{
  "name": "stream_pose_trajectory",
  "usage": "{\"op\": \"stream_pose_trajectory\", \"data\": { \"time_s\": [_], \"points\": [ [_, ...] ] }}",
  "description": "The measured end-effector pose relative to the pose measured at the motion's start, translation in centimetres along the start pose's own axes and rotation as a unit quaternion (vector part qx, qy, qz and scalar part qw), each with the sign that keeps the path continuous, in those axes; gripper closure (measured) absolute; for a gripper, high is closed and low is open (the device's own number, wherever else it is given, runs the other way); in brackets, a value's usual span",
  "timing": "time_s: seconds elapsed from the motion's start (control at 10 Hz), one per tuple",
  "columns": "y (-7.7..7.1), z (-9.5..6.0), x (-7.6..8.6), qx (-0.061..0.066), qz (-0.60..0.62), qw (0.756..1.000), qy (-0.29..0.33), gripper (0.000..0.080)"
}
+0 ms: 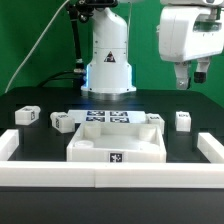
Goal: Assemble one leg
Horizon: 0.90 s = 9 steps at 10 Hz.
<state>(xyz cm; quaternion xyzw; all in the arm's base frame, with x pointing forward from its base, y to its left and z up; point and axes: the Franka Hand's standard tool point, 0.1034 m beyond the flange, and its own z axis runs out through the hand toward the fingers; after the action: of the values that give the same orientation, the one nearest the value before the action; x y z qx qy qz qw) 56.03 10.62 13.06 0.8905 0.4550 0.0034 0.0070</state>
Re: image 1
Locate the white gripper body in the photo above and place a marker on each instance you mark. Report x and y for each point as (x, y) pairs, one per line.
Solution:
(189, 32)

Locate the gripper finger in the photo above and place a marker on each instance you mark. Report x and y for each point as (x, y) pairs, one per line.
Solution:
(203, 64)
(182, 75)

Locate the white square tabletop part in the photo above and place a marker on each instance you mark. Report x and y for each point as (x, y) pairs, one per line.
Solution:
(117, 143)

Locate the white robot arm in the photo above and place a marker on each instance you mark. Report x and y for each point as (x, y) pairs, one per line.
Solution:
(109, 75)

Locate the white tag plate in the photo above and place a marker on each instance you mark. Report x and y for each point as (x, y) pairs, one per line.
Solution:
(108, 116)

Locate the white U-shaped fence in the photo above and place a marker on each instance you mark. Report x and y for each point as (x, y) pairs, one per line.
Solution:
(103, 175)

